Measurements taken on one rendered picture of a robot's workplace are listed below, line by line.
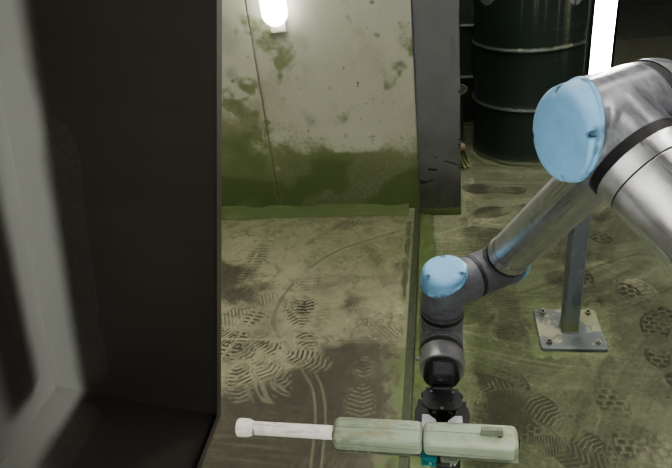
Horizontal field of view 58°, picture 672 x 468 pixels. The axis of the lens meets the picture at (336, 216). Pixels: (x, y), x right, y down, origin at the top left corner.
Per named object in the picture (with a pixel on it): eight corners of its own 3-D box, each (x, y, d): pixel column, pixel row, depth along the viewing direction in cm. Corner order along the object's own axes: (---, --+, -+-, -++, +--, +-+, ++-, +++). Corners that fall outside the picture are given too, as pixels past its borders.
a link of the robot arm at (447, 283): (458, 243, 127) (455, 289, 134) (410, 261, 123) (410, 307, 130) (486, 268, 120) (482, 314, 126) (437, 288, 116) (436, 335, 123)
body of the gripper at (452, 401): (462, 441, 114) (460, 390, 124) (463, 412, 109) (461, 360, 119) (421, 439, 115) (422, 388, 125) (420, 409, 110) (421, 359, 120)
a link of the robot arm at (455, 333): (419, 293, 133) (419, 327, 139) (418, 335, 123) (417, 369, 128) (463, 295, 132) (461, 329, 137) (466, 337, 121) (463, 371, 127)
